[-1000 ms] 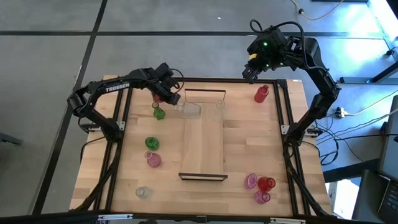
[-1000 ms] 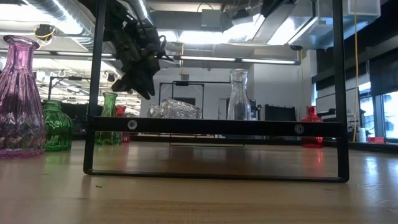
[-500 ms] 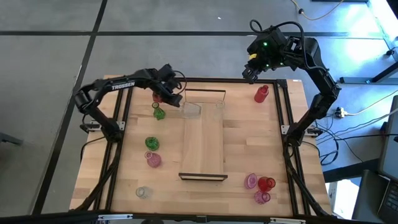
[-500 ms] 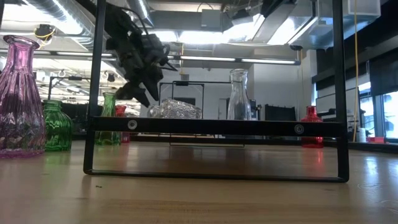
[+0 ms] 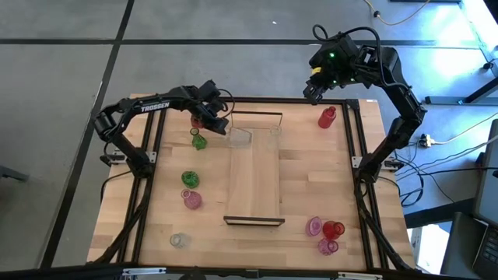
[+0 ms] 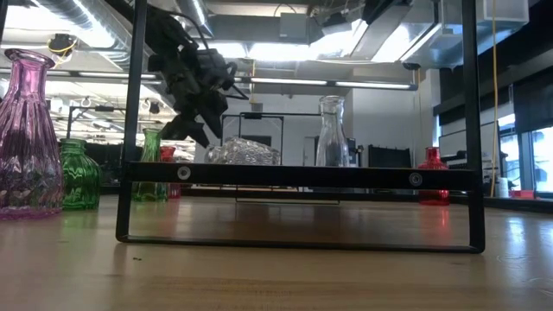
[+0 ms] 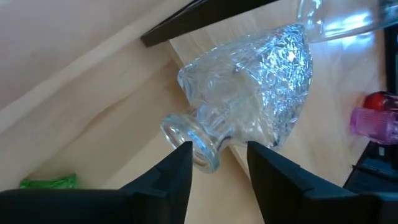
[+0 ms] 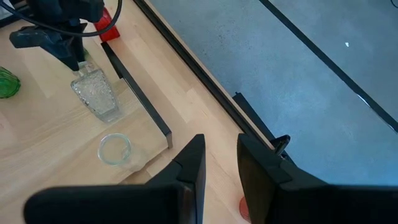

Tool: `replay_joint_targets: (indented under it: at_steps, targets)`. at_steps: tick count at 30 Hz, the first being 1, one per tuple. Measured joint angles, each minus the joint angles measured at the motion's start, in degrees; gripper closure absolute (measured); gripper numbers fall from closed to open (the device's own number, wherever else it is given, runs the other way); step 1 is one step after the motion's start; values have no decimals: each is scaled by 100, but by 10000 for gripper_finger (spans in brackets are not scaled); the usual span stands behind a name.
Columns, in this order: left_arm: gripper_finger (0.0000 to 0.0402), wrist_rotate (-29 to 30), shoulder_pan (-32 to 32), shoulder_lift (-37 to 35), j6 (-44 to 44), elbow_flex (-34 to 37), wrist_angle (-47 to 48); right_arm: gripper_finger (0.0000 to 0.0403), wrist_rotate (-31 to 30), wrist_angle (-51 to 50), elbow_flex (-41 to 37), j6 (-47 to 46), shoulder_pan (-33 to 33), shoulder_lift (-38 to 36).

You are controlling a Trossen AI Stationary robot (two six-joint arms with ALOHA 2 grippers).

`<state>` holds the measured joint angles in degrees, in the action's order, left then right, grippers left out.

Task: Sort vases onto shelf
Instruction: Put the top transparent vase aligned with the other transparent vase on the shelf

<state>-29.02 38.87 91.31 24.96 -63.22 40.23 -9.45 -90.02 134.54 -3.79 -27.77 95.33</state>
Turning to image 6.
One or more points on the clear tall bottle vase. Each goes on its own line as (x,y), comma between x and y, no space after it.
(332,142)

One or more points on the wooden shelf black metal frame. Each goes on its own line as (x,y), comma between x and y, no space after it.
(302,178)

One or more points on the silver rectangular ceiling duct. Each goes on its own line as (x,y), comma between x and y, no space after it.
(432,43)

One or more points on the red square glass vase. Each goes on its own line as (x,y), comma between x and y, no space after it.
(167,153)

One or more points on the red tall ribbed vase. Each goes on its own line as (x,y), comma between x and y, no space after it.
(433,157)

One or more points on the clear patterned square vase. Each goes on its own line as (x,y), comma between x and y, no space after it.
(246,152)

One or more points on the pink diamond-pattern tall vase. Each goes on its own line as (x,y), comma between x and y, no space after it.
(26,142)

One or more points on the white roll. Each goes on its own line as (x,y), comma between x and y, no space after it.
(502,188)

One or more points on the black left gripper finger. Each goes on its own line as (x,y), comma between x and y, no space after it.
(183,127)
(215,114)

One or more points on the black aluminium rig frame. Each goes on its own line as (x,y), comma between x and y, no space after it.
(518,204)

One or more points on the gray ceiling box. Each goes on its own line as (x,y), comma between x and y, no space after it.
(294,28)

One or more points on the green slender twisted vase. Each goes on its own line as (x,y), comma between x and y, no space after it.
(151,147)

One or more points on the black furniture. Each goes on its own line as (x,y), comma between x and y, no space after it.
(389,156)

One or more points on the green round ribbed vase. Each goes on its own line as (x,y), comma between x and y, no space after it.
(80,177)

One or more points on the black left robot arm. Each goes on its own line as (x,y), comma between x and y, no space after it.
(166,30)

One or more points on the long ceiling light bar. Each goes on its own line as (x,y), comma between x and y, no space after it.
(281,80)

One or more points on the red box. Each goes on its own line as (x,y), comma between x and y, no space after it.
(523,194)

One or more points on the silver round ventilation duct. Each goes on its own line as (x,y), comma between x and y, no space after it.
(69,8)

